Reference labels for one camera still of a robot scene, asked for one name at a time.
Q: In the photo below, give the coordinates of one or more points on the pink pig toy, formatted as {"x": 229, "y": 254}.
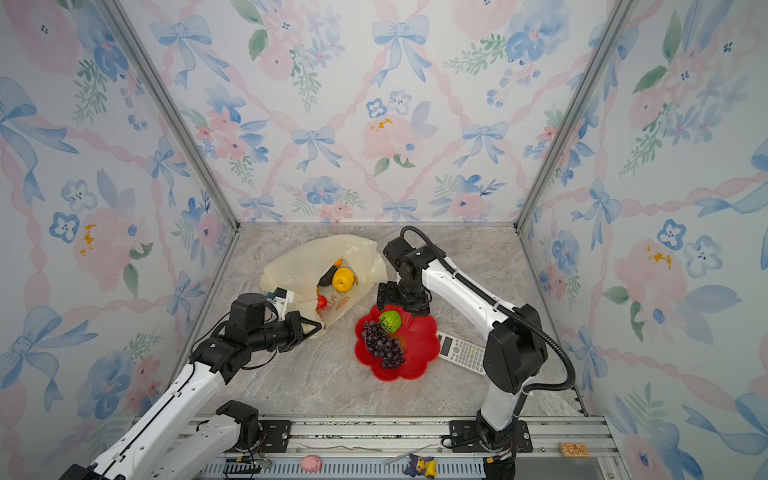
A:
{"x": 311, "y": 464}

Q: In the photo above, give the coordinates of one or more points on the yellow lemon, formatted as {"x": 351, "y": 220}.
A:
{"x": 343, "y": 280}

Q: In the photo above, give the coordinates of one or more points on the red apple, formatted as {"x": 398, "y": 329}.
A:
{"x": 322, "y": 303}

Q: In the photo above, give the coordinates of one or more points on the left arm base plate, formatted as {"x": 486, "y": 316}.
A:
{"x": 265, "y": 436}

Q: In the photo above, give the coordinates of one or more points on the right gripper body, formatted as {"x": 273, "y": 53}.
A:
{"x": 411, "y": 301}

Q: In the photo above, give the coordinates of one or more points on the red flower-shaped bowl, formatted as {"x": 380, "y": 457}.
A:
{"x": 418, "y": 338}

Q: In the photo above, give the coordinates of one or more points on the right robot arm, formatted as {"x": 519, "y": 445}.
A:
{"x": 515, "y": 350}

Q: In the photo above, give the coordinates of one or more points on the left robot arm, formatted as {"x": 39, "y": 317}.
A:
{"x": 151, "y": 449}

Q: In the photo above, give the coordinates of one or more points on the purple yellow toy figure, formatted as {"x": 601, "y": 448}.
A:
{"x": 419, "y": 466}

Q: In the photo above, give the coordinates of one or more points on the white calculator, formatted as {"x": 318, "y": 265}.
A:
{"x": 461, "y": 353}

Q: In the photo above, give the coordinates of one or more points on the small wooden tag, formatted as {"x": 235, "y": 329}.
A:
{"x": 574, "y": 450}

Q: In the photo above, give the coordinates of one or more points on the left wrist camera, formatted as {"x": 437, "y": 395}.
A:
{"x": 280, "y": 299}

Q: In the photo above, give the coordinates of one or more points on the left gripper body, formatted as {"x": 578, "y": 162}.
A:
{"x": 286, "y": 333}

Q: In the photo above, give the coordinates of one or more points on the aluminium rail frame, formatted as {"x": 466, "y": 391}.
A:
{"x": 378, "y": 448}

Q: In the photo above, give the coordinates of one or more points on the yellow plastic bag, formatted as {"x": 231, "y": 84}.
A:
{"x": 300, "y": 269}

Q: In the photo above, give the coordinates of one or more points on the purple grape bunch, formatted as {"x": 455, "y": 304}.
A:
{"x": 382, "y": 346}

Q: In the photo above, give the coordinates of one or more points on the dark avocado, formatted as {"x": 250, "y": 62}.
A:
{"x": 326, "y": 280}

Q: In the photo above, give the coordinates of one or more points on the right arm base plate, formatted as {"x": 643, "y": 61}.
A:
{"x": 473, "y": 436}

